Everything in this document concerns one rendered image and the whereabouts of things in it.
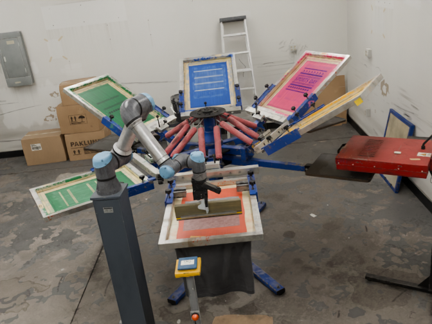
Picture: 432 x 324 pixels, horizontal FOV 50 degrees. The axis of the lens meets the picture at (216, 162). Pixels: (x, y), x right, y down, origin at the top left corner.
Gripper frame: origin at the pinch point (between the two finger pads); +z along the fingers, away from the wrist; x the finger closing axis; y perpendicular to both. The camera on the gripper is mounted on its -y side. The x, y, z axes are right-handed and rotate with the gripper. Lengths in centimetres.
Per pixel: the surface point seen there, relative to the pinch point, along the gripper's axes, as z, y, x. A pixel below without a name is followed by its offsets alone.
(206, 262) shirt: 31.5, 4.5, 6.0
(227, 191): 14, -11, -49
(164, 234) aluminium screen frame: 10.4, 26.1, 5.7
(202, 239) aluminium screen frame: 10.3, 4.0, 14.7
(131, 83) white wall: 15, 126, -458
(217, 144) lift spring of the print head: -4, -6, -98
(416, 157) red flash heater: -2, -134, -40
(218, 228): 13.8, -4.3, -1.5
